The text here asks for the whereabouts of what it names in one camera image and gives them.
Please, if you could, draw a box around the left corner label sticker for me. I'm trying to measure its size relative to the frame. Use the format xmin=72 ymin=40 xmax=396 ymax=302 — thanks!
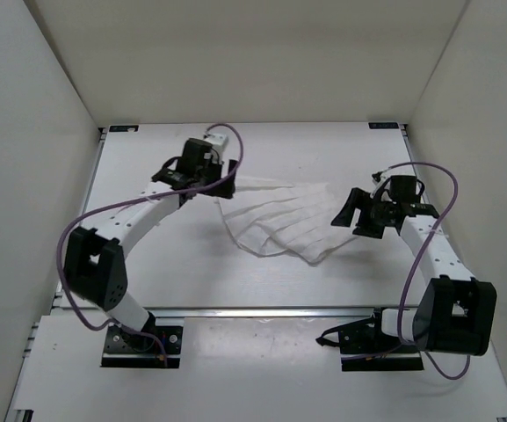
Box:
xmin=108 ymin=125 xmax=140 ymax=133

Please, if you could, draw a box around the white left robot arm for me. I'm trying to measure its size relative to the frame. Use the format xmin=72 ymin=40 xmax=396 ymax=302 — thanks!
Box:
xmin=63 ymin=134 xmax=239 ymax=350

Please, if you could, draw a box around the white pleated skirt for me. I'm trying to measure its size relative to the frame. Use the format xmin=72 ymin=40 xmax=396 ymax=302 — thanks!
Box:
xmin=216 ymin=177 xmax=356 ymax=265

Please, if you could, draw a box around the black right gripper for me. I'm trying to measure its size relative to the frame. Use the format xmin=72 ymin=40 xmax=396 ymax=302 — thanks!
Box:
xmin=331 ymin=189 xmax=393 ymax=240

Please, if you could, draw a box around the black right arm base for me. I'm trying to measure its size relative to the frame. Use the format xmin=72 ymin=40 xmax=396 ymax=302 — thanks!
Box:
xmin=315 ymin=317 xmax=424 ymax=373

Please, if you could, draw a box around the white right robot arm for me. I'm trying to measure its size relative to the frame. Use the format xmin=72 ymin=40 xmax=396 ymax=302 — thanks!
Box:
xmin=331 ymin=175 xmax=497 ymax=356

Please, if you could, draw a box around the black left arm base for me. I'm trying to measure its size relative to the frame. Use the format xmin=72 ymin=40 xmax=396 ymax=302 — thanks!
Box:
xmin=101 ymin=324 xmax=184 ymax=369

